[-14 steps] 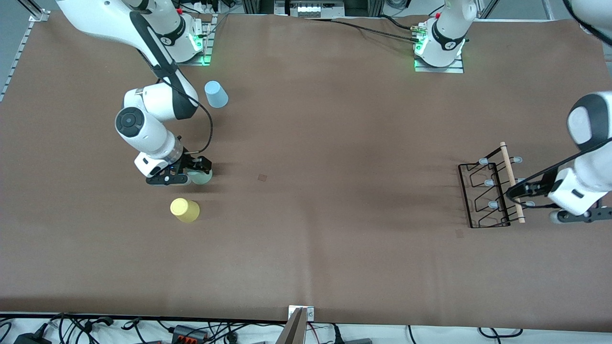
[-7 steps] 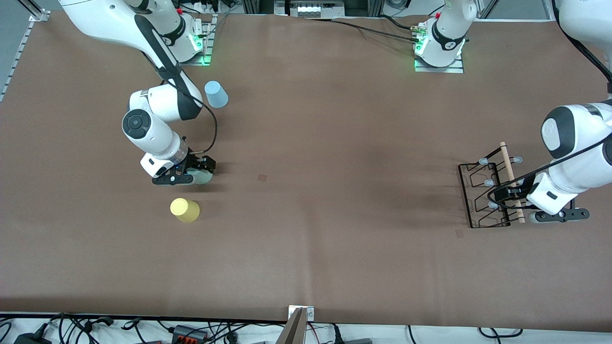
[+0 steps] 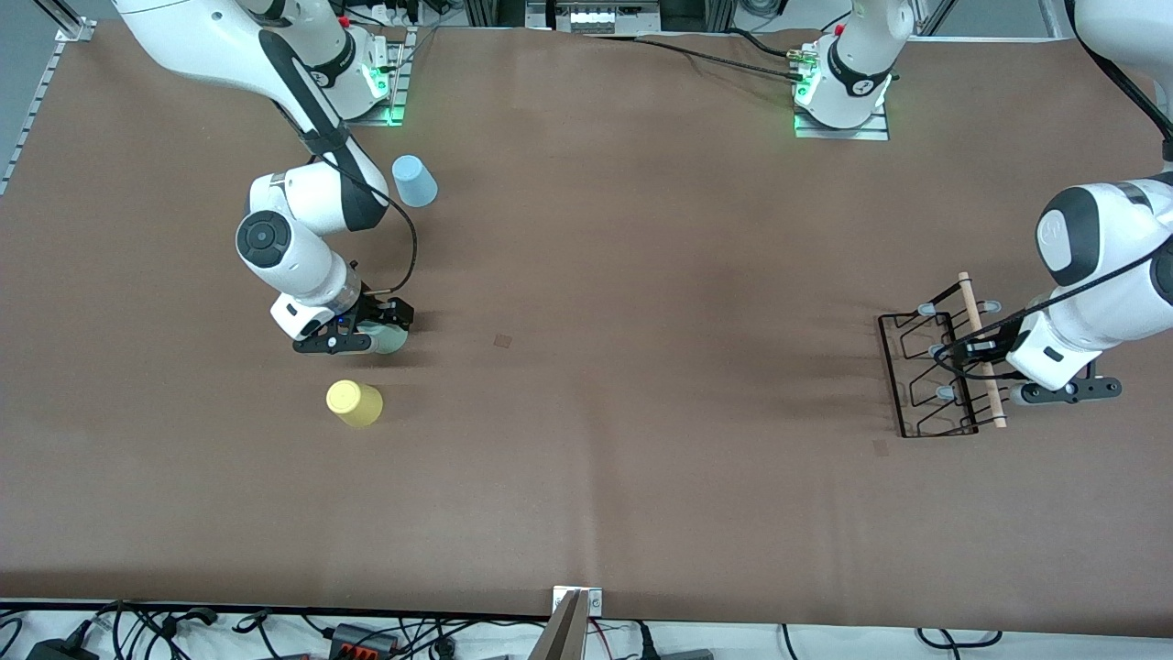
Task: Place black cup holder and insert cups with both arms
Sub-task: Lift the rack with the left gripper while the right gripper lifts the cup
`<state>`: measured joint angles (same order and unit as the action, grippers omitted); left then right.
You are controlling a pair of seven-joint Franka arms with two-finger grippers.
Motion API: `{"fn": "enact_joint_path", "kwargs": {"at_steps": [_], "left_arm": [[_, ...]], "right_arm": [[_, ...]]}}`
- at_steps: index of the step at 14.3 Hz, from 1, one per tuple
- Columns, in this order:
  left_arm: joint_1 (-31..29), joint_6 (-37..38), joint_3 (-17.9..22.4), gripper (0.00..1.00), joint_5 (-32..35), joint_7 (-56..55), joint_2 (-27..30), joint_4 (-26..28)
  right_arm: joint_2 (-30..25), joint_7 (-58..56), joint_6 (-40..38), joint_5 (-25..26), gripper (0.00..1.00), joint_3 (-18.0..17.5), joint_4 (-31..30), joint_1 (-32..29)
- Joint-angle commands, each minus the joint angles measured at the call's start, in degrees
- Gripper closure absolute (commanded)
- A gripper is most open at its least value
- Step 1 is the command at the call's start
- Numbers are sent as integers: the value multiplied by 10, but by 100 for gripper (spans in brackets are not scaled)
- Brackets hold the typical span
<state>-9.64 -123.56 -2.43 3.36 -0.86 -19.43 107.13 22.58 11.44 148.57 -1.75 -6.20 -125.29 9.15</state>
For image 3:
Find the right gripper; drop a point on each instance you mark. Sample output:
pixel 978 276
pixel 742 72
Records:
pixel 374 307

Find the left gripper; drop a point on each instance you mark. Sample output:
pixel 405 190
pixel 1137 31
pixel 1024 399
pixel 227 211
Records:
pixel 995 354

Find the pale green plastic cup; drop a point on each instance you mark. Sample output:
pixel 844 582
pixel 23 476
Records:
pixel 392 342

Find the yellow plastic cup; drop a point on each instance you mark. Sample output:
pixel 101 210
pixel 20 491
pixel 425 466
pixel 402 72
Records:
pixel 355 403

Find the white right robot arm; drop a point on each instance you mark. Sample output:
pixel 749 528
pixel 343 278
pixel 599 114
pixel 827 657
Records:
pixel 302 197

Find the light blue plastic cup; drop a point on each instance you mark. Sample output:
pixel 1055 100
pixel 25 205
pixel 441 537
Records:
pixel 415 183

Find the black connector box orange clips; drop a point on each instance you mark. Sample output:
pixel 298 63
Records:
pixel 362 642

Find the brown paper table cover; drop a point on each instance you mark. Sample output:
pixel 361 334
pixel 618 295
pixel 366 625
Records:
pixel 641 504

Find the grey power strip box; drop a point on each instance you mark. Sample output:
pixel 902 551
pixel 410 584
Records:
pixel 596 16

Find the flat grey box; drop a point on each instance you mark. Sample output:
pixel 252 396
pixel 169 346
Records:
pixel 685 654

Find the black power adapter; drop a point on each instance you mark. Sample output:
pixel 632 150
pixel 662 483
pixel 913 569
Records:
pixel 60 651

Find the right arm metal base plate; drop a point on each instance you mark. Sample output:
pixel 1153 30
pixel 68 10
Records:
pixel 396 92

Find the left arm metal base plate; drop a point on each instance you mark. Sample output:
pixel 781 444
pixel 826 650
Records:
pixel 838 133

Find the aluminium camera mount bar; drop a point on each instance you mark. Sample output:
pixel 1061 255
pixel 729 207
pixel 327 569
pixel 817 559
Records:
pixel 564 632

